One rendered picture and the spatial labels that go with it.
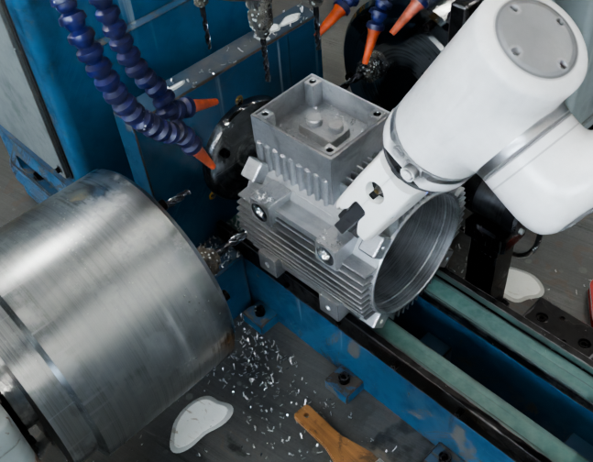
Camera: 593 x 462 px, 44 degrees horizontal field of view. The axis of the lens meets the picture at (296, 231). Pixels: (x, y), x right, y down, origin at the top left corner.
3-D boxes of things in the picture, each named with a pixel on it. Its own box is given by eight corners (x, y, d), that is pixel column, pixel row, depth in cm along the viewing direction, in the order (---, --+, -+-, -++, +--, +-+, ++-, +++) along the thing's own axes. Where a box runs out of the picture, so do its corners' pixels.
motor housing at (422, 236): (245, 269, 96) (224, 159, 82) (342, 192, 105) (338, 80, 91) (363, 356, 86) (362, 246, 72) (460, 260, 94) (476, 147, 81)
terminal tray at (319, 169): (255, 164, 87) (247, 115, 82) (316, 120, 92) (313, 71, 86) (331, 211, 81) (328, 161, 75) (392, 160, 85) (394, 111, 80)
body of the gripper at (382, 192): (422, 211, 59) (368, 256, 69) (498, 147, 63) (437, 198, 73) (360, 140, 59) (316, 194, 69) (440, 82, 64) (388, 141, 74)
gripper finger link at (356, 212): (332, 240, 67) (349, 229, 72) (395, 185, 64) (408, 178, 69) (323, 230, 67) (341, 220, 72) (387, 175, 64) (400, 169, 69)
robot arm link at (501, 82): (515, 155, 61) (444, 70, 62) (626, 68, 49) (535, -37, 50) (449, 207, 57) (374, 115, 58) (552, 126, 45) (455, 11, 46)
